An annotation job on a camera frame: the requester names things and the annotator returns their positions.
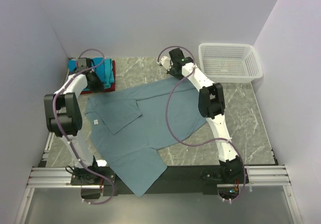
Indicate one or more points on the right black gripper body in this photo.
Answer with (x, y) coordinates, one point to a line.
(176, 75)

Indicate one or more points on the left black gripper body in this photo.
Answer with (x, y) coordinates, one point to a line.
(97, 84)

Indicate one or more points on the grey-blue t-shirt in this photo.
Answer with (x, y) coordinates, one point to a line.
(129, 126)

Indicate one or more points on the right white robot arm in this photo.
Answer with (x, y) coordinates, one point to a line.
(211, 106)

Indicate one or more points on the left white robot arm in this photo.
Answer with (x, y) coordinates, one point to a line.
(64, 119)

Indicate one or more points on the folded teal t-shirt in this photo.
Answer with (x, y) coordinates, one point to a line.
(105, 73)

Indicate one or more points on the folded dark red t-shirt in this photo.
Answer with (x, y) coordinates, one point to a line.
(110, 89)

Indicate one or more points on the folded blue t-shirt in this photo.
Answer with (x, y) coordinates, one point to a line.
(72, 63)

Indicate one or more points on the white plastic basket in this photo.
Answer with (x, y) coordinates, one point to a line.
(229, 63)

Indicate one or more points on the black base beam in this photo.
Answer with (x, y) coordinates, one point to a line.
(176, 179)

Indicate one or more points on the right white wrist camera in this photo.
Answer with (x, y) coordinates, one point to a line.
(165, 62)

